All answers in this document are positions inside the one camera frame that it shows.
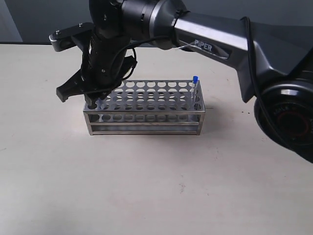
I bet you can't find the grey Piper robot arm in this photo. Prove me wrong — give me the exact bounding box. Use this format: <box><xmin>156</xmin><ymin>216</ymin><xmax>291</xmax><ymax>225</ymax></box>
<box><xmin>49</xmin><ymin>0</ymin><xmax>313</xmax><ymax>162</ymax></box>

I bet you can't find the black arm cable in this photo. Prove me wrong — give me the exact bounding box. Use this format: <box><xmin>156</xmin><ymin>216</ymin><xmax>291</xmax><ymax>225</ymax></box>
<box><xmin>83</xmin><ymin>17</ymin><xmax>313</xmax><ymax>147</ymax></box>

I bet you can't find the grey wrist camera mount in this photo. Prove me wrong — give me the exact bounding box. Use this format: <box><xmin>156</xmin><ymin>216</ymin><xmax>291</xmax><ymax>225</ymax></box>
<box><xmin>49</xmin><ymin>23</ymin><xmax>94</xmax><ymax>52</ymax></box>

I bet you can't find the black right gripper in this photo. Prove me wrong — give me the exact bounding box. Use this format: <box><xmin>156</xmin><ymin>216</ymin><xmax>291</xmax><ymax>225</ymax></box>
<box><xmin>56</xmin><ymin>31</ymin><xmax>137</xmax><ymax>109</ymax></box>

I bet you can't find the blue-capped tube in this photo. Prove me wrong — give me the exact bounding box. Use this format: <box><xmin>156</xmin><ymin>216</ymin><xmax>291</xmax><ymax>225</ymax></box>
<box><xmin>97</xmin><ymin>99</ymin><xmax>106</xmax><ymax>115</ymax></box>
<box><xmin>191</xmin><ymin>75</ymin><xmax>199</xmax><ymax>102</ymax></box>

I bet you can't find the steel test tube rack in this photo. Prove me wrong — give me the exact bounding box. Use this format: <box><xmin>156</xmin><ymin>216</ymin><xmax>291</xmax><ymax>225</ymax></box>
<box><xmin>83</xmin><ymin>79</ymin><xmax>205</xmax><ymax>135</ymax></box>

